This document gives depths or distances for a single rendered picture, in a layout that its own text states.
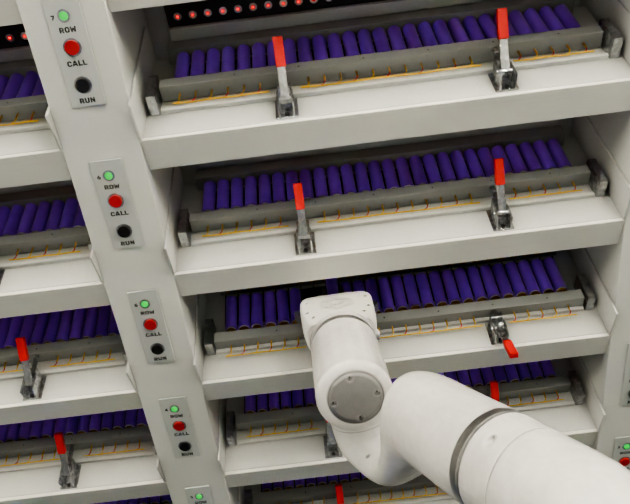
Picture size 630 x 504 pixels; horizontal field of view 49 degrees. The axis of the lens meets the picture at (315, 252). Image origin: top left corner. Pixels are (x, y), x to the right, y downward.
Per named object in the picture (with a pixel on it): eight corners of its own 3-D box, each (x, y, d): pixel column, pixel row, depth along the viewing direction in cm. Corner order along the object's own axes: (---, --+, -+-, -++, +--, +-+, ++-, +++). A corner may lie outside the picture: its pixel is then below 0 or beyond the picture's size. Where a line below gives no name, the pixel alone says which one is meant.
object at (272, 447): (593, 445, 113) (611, 399, 103) (228, 487, 114) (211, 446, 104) (554, 345, 127) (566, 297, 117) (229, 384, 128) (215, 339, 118)
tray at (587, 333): (604, 353, 104) (618, 313, 97) (207, 400, 104) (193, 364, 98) (561, 258, 118) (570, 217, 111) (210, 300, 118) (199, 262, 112)
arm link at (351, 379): (386, 376, 86) (369, 309, 84) (404, 430, 74) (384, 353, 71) (322, 393, 87) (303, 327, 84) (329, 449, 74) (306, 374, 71)
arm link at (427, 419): (566, 552, 60) (387, 426, 88) (534, 393, 56) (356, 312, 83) (486, 606, 57) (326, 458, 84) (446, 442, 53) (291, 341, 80)
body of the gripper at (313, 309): (380, 309, 86) (369, 282, 97) (299, 320, 86) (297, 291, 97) (385, 363, 88) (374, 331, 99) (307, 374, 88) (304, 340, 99)
